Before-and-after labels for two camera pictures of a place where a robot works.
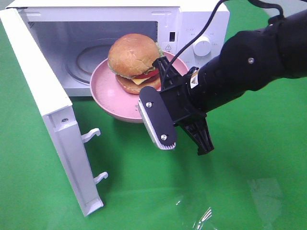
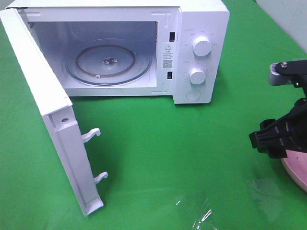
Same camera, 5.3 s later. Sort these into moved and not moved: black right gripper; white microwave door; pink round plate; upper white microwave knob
Moved: pink round plate; black right gripper
Not moved: white microwave door; upper white microwave knob
